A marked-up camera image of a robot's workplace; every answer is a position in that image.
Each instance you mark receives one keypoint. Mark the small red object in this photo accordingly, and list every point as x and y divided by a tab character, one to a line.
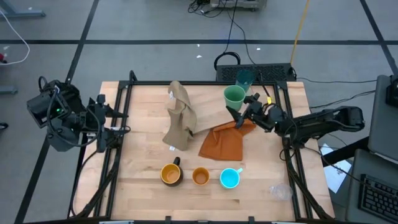
2	57

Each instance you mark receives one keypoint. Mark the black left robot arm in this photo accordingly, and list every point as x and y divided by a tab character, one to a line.
66	102

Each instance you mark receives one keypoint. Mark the grey metal floor foot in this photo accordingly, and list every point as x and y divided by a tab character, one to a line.
28	14
7	90

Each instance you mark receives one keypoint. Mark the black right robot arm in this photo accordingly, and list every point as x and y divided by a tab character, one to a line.
323	121

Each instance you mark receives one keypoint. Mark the black desk leg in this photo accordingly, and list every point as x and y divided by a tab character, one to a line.
345	152

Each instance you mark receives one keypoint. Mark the black keyboard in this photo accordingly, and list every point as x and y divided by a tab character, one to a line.
379	199

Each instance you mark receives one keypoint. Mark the clear plastic cup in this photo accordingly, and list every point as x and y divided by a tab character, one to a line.
280	192

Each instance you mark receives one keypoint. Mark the grey equipment cart base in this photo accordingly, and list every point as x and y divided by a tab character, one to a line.
248	3

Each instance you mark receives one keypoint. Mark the black metal table frame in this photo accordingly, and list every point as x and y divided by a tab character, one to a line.
202	83

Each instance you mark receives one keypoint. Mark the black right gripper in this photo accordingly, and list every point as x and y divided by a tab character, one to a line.
264	116

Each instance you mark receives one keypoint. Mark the black mug orange inside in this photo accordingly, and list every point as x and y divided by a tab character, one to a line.
171	174

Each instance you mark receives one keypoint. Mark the light blue bowl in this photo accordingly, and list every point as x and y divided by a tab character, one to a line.
229	178

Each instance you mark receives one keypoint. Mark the black box device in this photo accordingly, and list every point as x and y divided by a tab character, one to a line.
392	93

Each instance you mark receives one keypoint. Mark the white paper sheet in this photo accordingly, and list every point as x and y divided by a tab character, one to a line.
337	179

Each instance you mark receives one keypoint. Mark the grey side desk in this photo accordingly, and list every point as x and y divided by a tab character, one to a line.
357	165

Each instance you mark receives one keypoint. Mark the black perforated computer case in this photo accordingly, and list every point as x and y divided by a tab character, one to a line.
273	73

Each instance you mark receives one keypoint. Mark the orange cloth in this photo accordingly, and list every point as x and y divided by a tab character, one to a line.
224	143

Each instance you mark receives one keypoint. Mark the beige cloth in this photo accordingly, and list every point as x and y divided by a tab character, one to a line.
180	124

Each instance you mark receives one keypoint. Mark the blue translucent faceted tumbler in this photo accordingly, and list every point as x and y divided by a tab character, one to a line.
245	77

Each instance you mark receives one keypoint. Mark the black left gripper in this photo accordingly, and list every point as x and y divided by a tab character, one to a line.
101	124

